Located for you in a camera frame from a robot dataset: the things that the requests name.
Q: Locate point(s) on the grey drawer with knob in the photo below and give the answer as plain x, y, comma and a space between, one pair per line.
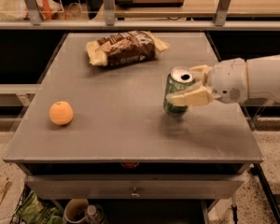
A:
134, 187

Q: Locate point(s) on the orange white bag on shelf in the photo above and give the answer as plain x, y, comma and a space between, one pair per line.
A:
18, 10

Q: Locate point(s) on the brown chip bag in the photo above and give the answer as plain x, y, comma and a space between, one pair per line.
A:
126, 47

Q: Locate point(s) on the green bag under table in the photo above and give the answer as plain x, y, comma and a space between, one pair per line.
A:
34, 211

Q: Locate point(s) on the green soda can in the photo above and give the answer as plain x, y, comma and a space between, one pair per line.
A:
179, 79

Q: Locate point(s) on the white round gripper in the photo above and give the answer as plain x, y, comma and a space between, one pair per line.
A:
228, 79

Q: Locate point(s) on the paper cup under table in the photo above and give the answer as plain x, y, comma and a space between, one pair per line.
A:
74, 212

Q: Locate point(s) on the orange fruit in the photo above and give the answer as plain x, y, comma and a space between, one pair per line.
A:
61, 113

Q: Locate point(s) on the plastic bottle under table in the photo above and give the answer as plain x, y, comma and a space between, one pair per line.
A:
95, 215

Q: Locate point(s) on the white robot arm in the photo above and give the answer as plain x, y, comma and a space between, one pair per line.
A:
263, 78

